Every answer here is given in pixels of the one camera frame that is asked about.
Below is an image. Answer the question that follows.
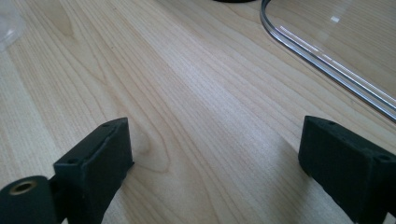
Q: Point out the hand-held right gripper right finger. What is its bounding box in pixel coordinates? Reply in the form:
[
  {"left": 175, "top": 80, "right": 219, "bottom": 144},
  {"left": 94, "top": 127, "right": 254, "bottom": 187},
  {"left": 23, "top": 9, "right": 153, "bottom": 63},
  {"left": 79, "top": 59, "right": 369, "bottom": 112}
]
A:
[{"left": 298, "top": 115, "right": 396, "bottom": 224}]

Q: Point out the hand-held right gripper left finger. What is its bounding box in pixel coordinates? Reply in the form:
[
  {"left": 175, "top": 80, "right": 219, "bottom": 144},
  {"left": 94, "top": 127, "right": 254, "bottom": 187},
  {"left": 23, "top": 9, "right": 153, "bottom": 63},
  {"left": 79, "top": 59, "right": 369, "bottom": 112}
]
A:
[{"left": 53, "top": 117, "right": 135, "bottom": 224}]

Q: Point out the clear acrylic tray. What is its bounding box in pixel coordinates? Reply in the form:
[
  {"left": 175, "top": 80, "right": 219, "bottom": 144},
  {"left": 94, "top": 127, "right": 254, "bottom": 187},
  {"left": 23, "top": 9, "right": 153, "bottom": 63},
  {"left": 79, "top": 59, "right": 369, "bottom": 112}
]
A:
[{"left": 260, "top": 0, "right": 396, "bottom": 124}]

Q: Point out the clear plastic container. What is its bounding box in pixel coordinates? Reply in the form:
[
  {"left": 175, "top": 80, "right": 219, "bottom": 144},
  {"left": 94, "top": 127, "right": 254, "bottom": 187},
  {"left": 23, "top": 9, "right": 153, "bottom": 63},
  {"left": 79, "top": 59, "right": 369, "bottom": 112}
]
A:
[{"left": 0, "top": 0, "right": 26, "bottom": 52}]

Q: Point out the black round object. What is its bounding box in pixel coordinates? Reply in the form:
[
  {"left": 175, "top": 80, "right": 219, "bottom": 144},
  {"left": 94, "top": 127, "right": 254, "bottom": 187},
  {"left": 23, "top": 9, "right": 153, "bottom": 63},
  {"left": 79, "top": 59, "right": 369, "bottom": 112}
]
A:
[{"left": 212, "top": 0, "right": 257, "bottom": 4}]

